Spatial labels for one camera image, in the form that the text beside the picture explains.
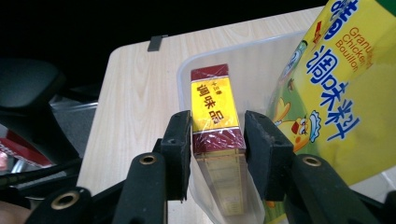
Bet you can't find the clear plastic container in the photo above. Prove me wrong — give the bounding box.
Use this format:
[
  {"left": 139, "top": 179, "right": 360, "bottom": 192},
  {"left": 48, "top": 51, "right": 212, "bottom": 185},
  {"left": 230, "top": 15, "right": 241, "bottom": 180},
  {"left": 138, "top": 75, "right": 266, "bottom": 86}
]
[{"left": 177, "top": 30, "right": 396, "bottom": 224}]

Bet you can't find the red and yellow seasoning box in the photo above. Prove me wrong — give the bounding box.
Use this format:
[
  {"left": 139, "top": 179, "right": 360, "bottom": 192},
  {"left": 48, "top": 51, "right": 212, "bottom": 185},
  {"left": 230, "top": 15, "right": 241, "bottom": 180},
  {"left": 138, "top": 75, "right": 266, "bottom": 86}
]
[{"left": 190, "top": 63, "right": 249, "bottom": 217}]

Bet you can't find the dark rounded object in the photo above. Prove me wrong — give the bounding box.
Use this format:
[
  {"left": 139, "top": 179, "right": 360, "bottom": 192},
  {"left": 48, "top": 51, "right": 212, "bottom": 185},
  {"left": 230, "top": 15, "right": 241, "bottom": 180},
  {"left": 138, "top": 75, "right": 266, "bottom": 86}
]
[{"left": 0, "top": 58, "right": 81, "bottom": 164}]

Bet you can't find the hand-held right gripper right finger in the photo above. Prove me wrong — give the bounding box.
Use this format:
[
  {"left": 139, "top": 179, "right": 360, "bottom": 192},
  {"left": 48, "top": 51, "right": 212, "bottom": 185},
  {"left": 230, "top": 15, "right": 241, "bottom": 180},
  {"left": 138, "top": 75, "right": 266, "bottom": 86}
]
[{"left": 244, "top": 110, "right": 295, "bottom": 201}]

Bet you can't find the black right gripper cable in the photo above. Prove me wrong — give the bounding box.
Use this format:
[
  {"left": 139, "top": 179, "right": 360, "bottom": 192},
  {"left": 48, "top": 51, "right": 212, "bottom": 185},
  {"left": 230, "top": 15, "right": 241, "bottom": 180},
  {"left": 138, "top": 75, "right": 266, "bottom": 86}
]
[{"left": 0, "top": 158, "right": 82, "bottom": 189}]

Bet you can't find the yellow spouted seasoning pouch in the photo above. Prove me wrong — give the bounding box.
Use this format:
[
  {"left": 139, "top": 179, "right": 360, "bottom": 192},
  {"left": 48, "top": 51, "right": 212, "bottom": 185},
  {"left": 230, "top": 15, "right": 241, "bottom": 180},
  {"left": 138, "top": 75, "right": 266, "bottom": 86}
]
[{"left": 263, "top": 0, "right": 396, "bottom": 224}]

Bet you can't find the black table edge clip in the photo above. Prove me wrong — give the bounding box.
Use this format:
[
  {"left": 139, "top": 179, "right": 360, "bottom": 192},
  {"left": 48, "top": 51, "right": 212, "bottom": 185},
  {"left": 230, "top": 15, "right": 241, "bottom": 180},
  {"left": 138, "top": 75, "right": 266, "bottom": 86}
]
[{"left": 147, "top": 34, "right": 169, "bottom": 52}]

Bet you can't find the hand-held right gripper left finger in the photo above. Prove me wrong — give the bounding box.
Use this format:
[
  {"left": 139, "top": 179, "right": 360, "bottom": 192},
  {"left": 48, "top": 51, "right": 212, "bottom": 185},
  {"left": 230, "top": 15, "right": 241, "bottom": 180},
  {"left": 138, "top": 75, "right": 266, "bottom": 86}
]
[{"left": 160, "top": 110, "right": 191, "bottom": 201}]

